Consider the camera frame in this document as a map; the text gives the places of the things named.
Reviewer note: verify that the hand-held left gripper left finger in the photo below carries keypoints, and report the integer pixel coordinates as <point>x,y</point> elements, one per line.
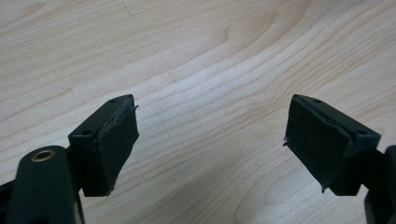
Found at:
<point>109,146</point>

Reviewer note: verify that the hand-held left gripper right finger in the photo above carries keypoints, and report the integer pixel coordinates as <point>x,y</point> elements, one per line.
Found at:
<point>327,146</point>

